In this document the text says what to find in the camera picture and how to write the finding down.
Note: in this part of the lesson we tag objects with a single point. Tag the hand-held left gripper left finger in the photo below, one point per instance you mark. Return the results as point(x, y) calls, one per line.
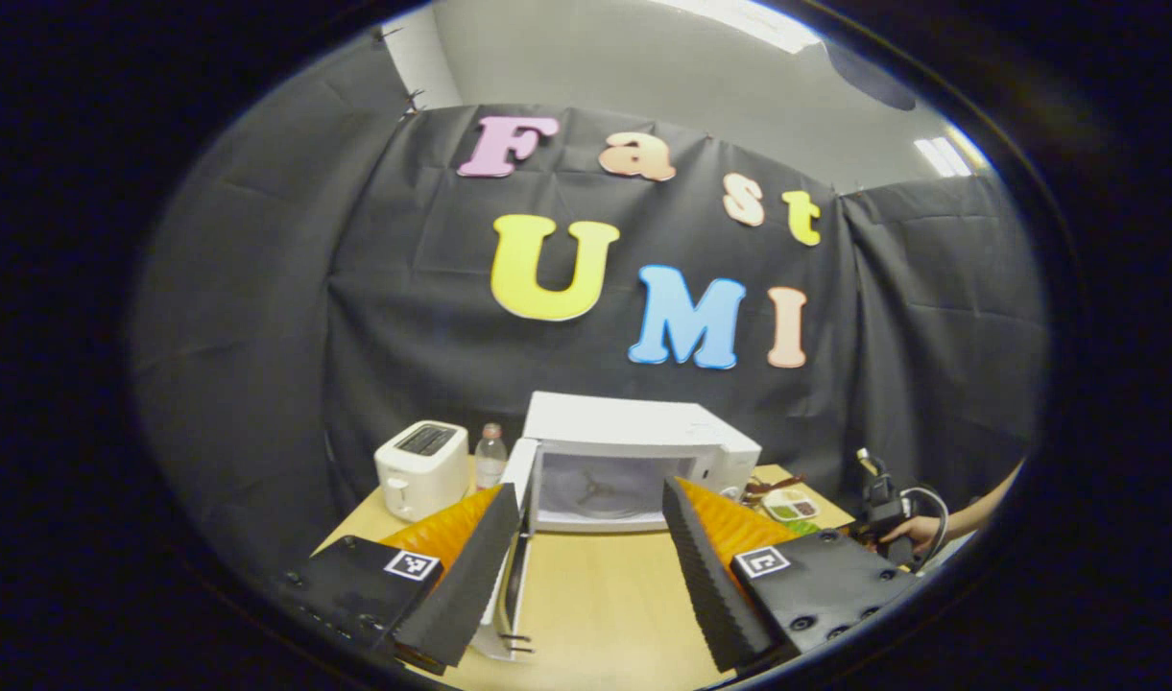
point(470, 585)

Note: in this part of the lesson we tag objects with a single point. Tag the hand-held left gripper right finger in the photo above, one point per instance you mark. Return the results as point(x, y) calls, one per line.
point(710, 585)

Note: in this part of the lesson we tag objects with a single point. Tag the white microwave oven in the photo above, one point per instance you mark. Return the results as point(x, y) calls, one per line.
point(624, 422)

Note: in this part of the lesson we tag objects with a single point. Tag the white divided bean dish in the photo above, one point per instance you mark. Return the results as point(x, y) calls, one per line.
point(792, 506)

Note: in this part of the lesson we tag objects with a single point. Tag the brown wooden scoop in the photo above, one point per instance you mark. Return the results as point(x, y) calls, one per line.
point(763, 485)

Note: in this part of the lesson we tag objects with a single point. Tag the clear plastic bottle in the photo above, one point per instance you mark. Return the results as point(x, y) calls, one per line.
point(490, 465)

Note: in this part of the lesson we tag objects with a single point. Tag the white toaster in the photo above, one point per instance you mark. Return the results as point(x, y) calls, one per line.
point(418, 470)

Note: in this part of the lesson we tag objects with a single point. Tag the black backdrop cloth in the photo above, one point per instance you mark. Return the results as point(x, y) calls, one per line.
point(259, 336)

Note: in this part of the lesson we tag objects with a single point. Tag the small ceiling light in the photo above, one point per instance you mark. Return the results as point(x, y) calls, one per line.
point(943, 155)

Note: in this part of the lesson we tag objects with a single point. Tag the large ceiling light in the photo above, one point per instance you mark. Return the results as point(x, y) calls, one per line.
point(749, 19)

